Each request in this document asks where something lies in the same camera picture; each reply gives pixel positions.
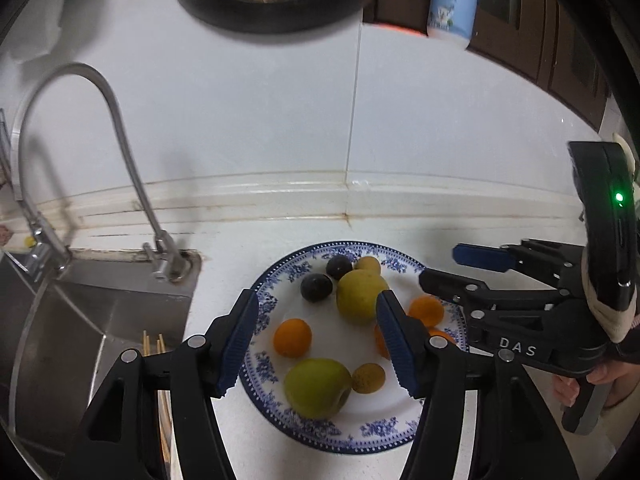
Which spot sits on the green pear back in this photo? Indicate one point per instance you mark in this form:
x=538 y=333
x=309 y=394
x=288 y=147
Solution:
x=360 y=297

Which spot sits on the small green apple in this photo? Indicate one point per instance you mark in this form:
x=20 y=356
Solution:
x=317 y=386

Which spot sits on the stainless steel sink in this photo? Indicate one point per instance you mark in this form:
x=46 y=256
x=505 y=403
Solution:
x=100 y=320

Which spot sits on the small tan round fruit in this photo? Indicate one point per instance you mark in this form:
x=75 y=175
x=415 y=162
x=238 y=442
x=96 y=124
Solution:
x=368 y=264

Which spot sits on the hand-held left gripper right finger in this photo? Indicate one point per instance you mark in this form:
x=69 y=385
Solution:
x=395 y=340

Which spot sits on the white and blue bottle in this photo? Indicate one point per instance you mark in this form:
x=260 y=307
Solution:
x=452 y=5

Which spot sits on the brown speckled pear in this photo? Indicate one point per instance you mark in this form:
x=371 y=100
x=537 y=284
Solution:
x=368 y=378

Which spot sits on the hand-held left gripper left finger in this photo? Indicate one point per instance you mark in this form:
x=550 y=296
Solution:
x=240 y=340

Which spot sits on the person's right forearm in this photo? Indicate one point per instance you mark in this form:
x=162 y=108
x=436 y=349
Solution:
x=631 y=332

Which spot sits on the dark plum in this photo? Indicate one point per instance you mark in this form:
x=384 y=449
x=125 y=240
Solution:
x=316 y=287
x=339 y=266

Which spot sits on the orange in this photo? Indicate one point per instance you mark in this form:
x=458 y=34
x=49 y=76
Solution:
x=382 y=342
x=442 y=335
x=292 y=338
x=426 y=310

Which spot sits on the short chrome faucet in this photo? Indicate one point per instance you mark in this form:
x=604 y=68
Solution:
x=42 y=255

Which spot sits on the wooden chopsticks bundle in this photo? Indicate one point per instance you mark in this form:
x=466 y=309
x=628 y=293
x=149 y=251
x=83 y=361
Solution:
x=165 y=420

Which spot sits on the steel gooseneck faucet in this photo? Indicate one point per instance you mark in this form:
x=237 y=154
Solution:
x=125 y=150

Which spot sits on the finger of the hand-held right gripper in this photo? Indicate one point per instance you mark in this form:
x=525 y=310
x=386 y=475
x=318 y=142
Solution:
x=450 y=285
x=480 y=255

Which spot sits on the blue and white plate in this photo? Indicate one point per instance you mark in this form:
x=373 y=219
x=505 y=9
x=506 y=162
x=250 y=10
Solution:
x=310 y=430

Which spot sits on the person's right hand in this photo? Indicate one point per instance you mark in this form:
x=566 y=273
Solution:
x=615 y=380

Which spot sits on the dark wooden cabinet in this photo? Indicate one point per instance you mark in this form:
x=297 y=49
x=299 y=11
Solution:
x=525 y=35

